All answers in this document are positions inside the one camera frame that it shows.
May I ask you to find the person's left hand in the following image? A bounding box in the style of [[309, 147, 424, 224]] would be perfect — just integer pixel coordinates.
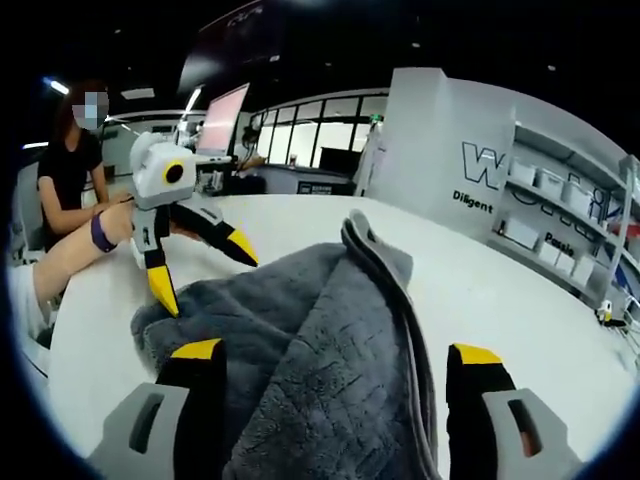
[[98, 199, 136, 247]]

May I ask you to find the row of white storage bins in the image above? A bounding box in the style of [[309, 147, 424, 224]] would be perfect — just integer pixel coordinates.
[[507, 157, 615, 290]]

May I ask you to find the dark overhead display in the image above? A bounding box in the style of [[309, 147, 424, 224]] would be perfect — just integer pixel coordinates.
[[177, 0, 287, 96]]

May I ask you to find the grey metal shelf rack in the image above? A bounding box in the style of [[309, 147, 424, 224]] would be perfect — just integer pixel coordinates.
[[487, 122, 640, 312]]

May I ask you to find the purple wristband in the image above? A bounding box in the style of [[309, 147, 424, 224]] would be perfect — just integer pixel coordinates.
[[90, 212, 119, 253]]

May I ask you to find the dark cabinet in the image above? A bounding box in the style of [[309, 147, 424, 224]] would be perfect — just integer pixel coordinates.
[[264, 147, 364, 197]]

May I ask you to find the grey fluffy towel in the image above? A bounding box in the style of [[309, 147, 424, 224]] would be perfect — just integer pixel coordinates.
[[130, 209, 441, 480]]

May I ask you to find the pink lit screen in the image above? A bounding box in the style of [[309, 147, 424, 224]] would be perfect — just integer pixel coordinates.
[[194, 82, 251, 157]]

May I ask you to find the spare gripper with yellow tips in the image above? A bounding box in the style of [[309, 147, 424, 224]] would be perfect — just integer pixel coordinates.
[[594, 298, 627, 329]]

